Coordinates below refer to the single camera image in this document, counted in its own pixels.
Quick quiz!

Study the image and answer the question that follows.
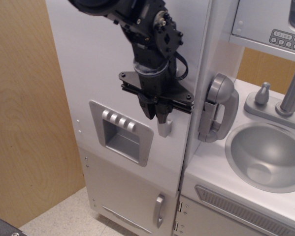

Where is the silver toy sink bowl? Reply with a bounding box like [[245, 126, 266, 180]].
[[225, 123, 295, 193]]

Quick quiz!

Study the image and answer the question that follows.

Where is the silver freezer door handle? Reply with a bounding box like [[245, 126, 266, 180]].
[[153, 194, 165, 229]]

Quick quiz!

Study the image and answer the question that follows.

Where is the silver ice dispenser panel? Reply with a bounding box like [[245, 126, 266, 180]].
[[89, 100, 154, 167]]

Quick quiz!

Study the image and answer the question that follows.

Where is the white lower freezer door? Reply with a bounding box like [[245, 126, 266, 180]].
[[79, 148, 178, 236]]

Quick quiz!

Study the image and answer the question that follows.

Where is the silver fridge door handle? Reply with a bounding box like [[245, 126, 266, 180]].
[[157, 119, 172, 138]]

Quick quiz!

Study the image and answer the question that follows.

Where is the silver toy telephone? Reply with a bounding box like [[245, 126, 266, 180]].
[[198, 74, 239, 143]]

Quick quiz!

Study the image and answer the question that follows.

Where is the silver faucet knob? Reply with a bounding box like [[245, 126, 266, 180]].
[[255, 82, 270, 105]]

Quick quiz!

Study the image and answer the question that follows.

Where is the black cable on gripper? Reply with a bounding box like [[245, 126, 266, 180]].
[[174, 52, 189, 81]]

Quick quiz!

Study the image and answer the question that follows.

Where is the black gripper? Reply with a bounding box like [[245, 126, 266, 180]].
[[119, 62, 194, 123]]

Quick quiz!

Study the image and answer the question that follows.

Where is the dark object bottom left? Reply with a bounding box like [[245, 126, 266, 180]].
[[0, 219, 22, 236]]

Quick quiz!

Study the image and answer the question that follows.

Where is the silver oven vent panel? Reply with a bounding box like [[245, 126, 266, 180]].
[[195, 185, 295, 236]]

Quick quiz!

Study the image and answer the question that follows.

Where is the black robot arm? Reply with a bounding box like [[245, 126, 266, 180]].
[[70, 0, 194, 124]]

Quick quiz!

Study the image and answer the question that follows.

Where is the white toy fridge door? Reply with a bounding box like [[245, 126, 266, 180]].
[[45, 0, 211, 197]]

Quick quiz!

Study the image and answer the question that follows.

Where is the toy microwave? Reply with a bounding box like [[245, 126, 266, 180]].
[[232, 0, 295, 51]]

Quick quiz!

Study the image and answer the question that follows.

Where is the silver toy faucet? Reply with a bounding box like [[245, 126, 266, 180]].
[[276, 73, 295, 117]]

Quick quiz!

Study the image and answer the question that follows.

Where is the white toy kitchen cabinet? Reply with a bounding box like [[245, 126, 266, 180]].
[[177, 0, 295, 236]]

